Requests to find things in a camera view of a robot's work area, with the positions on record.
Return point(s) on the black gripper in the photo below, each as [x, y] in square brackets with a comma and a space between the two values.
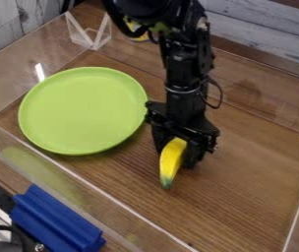
[180, 118]

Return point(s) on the yellow toy banana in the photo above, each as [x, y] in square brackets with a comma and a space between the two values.
[172, 159]

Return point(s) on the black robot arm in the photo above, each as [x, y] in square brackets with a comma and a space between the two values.
[178, 26]

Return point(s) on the green plastic plate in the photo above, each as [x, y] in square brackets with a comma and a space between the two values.
[83, 111]

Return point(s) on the blue plastic clamp block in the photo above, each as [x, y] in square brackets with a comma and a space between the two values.
[54, 224]

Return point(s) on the clear acrylic enclosure wall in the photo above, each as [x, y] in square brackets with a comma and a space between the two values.
[129, 231]

